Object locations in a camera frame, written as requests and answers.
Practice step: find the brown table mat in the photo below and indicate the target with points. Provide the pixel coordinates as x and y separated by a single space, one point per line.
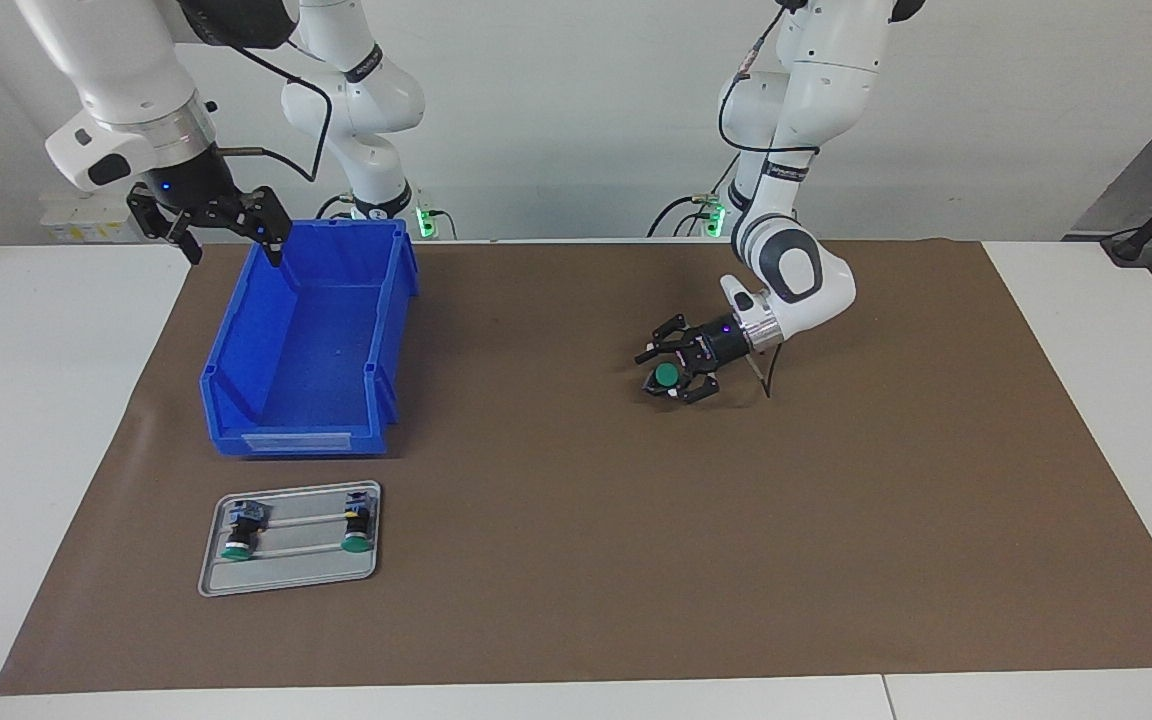
586 550

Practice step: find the green push button switch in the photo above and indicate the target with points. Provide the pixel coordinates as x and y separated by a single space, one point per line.
667 376

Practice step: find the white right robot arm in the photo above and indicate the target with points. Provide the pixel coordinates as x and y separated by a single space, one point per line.
126 90

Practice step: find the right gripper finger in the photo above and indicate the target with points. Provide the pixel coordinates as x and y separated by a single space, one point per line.
161 215
271 225

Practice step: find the white small boxes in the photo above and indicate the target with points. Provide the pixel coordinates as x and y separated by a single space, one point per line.
86 215

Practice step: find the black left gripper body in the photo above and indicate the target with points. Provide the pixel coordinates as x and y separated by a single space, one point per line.
724 342

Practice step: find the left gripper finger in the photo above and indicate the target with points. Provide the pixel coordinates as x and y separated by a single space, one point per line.
676 332
696 388

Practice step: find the green button blue block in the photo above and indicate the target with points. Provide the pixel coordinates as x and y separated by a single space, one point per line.
241 535

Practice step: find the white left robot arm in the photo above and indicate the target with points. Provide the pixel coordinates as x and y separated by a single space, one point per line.
826 90

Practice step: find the silver metal tray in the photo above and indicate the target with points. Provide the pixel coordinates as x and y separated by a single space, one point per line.
286 575

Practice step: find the blue plastic storage bin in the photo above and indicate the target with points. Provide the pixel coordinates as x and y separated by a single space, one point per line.
316 340

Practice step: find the green lit base connector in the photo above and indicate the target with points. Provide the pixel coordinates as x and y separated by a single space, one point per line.
714 218
426 220

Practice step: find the green button yellow marked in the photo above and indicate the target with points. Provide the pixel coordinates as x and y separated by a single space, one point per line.
357 535

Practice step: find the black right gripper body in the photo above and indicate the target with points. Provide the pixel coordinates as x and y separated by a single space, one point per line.
186 185

